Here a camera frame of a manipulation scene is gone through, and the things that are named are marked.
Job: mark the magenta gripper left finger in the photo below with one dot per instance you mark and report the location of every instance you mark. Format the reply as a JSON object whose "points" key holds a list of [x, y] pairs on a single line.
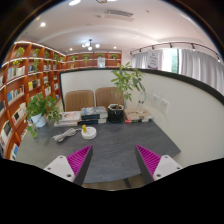
{"points": [[73, 167]]}

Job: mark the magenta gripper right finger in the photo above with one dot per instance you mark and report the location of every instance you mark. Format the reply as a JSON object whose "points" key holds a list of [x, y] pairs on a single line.
{"points": [[154, 167]]}

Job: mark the white round charger base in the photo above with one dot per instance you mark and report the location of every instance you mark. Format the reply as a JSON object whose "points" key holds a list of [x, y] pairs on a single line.
{"points": [[89, 134]]}

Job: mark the small yellow device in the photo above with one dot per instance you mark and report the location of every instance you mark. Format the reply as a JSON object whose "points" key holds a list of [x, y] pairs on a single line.
{"points": [[84, 128]]}

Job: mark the left book stack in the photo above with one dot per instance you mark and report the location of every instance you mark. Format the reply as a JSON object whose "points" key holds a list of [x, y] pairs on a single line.
{"points": [[70, 116]]}

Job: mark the book stack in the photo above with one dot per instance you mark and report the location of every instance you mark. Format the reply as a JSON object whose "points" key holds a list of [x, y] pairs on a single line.
{"points": [[93, 115], [133, 116], [70, 116]]}

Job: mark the middle book stack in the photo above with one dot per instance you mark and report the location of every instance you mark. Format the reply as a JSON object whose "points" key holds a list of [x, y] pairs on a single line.
{"points": [[93, 115]]}

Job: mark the right book stack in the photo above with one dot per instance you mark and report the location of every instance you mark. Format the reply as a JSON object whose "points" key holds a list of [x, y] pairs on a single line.
{"points": [[133, 116]]}

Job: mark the left tan chair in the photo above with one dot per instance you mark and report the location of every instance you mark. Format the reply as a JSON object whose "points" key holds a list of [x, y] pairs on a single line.
{"points": [[76, 100]]}

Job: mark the tan chair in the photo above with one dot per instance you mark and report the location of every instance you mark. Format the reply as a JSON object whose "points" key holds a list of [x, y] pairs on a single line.
{"points": [[108, 95], [76, 100]]}

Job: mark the potted plant white pot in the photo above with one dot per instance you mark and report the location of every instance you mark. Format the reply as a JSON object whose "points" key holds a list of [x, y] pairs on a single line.
{"points": [[41, 107]]}

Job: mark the clear plastic bottle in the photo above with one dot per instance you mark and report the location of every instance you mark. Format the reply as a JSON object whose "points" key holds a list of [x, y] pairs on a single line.
{"points": [[141, 101]]}

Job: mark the right tan chair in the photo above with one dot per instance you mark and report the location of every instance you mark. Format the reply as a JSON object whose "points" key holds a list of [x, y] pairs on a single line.
{"points": [[108, 95]]}

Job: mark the tall plant black pot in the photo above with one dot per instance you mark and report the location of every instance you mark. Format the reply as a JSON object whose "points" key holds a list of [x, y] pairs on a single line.
{"points": [[126, 80]]}

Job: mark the orange wooden bookshelf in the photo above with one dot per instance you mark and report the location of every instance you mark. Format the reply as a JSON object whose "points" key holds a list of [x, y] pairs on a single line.
{"points": [[31, 68]]}

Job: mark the white curtains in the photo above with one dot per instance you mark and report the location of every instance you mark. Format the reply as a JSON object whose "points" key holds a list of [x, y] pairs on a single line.
{"points": [[193, 64]]}

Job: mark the ceiling chandelier lamp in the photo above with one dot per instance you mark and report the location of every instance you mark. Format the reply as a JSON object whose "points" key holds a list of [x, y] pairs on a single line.
{"points": [[89, 45]]}

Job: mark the ceiling air vent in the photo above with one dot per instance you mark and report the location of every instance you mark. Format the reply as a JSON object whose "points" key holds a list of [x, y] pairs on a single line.
{"points": [[113, 12]]}

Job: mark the white wall socket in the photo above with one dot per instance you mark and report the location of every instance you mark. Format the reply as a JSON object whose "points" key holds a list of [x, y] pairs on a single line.
{"points": [[163, 106]]}

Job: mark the black track light rail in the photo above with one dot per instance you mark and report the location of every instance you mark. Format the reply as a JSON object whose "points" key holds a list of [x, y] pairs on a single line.
{"points": [[195, 47]]}

